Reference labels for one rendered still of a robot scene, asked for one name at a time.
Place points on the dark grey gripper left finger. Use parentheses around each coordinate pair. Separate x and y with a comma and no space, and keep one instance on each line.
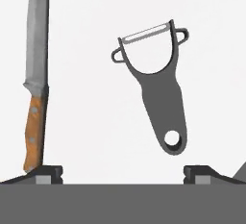
(48,172)

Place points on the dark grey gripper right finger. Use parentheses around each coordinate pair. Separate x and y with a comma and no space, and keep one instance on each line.
(198,172)

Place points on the grey wedge-shaped object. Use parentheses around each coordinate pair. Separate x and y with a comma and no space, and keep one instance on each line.
(241,174)

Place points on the dark grey peeler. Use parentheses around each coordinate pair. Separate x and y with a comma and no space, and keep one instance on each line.
(163,99)

